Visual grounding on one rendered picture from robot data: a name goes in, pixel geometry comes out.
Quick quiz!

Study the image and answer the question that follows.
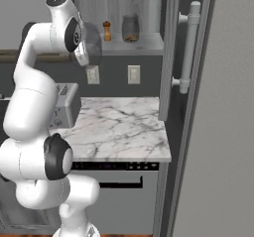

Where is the pale grey fridge handle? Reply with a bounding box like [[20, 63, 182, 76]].
[[171, 0, 202, 95]]

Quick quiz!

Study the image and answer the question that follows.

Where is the grey base cabinet door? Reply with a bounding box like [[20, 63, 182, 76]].
[[0, 178, 63, 236]]

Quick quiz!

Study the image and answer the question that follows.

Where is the black dishwasher handle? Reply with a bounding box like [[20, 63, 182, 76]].
[[98, 176, 144, 190]]

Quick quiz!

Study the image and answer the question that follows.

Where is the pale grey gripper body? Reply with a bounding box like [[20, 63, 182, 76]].
[[73, 22, 104, 67]]

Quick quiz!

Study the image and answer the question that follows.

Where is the glass storage jar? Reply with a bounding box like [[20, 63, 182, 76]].
[[121, 14, 141, 44]]

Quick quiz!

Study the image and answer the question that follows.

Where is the white wall socket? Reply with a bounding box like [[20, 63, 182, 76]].
[[85, 64, 101, 86]]

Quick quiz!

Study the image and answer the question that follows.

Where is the grey wood wall cabinet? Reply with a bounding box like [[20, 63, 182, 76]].
[[46, 0, 171, 58]]

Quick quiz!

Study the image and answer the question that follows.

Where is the white light switch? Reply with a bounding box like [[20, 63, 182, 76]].
[[127, 64, 142, 85]]

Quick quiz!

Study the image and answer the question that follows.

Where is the silver toaster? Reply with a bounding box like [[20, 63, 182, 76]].
[[49, 82, 82, 130]]

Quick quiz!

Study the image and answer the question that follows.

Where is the grey wood cabinet door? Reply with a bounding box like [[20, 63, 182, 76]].
[[158, 0, 183, 122]]

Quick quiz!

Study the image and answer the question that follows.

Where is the grey dishwasher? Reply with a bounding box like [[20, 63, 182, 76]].
[[69, 161, 161, 237]]

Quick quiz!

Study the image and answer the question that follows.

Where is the brown wooden wall rail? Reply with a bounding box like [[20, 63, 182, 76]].
[[0, 49, 77, 64]]

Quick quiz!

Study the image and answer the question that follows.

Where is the grey tall fridge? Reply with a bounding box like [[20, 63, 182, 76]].
[[160, 0, 254, 237]]

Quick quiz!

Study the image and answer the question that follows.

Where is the wooden pepper mill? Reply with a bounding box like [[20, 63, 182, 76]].
[[102, 20, 112, 43]]

